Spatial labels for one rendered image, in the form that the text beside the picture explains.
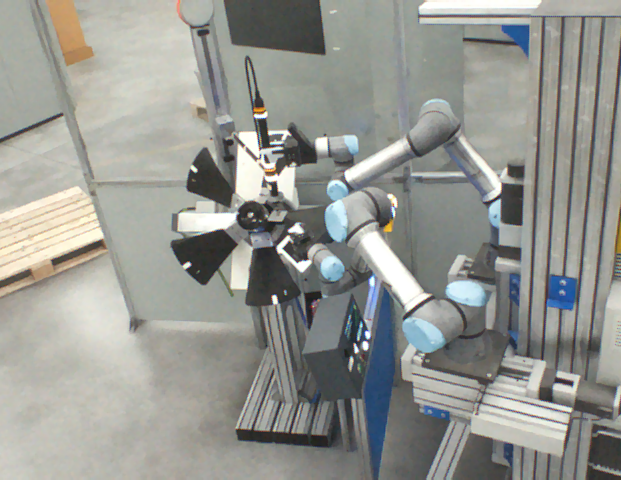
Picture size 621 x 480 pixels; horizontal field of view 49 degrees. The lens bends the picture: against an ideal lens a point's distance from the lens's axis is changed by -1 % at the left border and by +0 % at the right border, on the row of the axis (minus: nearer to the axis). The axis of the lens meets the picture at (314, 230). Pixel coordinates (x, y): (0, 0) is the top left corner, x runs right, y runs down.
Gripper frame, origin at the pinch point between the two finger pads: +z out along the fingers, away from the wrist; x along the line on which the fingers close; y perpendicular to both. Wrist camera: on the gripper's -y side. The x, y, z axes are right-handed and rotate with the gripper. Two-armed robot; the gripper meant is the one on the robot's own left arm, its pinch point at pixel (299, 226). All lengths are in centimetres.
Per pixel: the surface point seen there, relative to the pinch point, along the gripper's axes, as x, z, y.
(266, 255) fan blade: 9.5, 5.5, 14.3
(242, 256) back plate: 22.0, 31.0, 18.9
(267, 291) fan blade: 18.5, -3.9, 20.3
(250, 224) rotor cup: -2.8, 11.4, 15.4
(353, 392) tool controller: 7, -80, 21
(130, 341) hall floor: 110, 131, 82
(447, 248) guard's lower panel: 68, 31, -81
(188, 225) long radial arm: 4, 42, 34
